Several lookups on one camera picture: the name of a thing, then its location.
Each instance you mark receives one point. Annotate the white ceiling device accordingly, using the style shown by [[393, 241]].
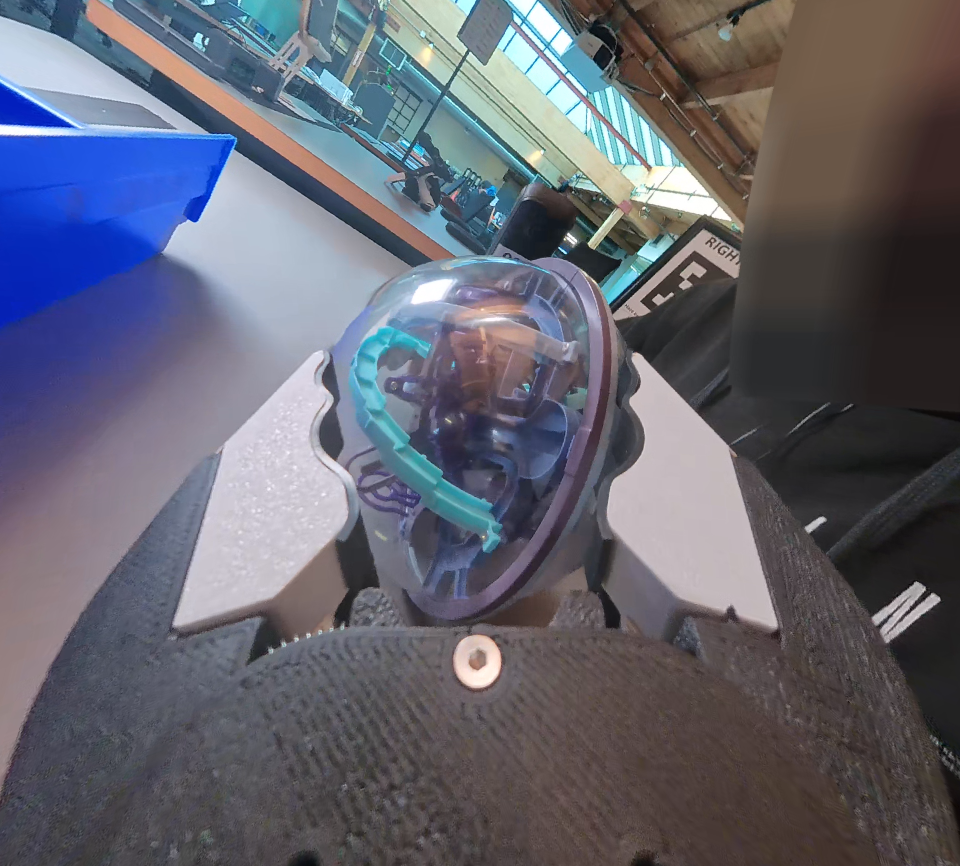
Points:
[[592, 52]]

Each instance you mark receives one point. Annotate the spare hand-held gripper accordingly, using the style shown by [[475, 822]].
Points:
[[420, 183]]

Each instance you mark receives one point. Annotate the black printed hoodie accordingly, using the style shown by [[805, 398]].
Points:
[[862, 506]]

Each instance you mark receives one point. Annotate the black fabric chair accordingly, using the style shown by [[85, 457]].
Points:
[[592, 262]]

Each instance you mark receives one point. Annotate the clear plastic maze ball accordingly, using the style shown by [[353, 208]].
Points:
[[480, 431]]

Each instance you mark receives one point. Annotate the ceiling spot lamp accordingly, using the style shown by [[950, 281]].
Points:
[[726, 30]]

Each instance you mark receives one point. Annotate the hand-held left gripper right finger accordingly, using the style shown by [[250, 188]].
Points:
[[690, 528]]

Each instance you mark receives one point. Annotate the blue plastic bin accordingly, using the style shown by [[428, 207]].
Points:
[[90, 198]]

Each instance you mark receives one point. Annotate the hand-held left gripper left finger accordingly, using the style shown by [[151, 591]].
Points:
[[255, 521]]

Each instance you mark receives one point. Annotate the black sign stand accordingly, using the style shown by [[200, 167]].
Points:
[[469, 48]]

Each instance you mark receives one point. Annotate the orange-edged desk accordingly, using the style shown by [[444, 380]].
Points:
[[285, 131]]

